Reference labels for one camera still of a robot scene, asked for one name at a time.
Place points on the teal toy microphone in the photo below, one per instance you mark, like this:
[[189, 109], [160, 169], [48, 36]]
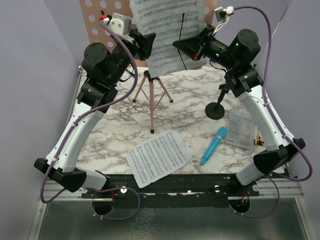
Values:
[[220, 135]]

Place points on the sheet music page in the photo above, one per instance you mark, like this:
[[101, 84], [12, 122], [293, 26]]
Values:
[[170, 20], [158, 157]]

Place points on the pink music stand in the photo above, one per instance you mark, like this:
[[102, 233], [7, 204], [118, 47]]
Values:
[[92, 10]]

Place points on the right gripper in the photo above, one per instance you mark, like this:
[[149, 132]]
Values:
[[192, 46]]

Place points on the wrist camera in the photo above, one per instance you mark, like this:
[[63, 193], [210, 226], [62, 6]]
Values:
[[222, 15], [119, 24]]

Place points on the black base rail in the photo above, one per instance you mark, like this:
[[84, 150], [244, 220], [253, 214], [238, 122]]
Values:
[[179, 191]]

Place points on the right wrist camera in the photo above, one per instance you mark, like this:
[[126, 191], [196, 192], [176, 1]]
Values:
[[222, 15]]

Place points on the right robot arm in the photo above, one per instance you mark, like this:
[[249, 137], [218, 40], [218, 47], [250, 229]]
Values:
[[247, 85]]

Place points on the black microphone stand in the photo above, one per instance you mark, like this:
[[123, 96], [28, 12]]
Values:
[[215, 110]]

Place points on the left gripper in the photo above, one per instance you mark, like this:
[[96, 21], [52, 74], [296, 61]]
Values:
[[144, 42]]

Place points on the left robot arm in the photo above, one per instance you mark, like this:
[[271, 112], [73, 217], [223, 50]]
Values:
[[104, 70]]

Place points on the clear plastic parts box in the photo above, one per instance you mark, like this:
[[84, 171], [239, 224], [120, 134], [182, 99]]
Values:
[[240, 129]]

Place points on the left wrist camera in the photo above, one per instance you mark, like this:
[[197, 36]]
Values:
[[119, 24]]

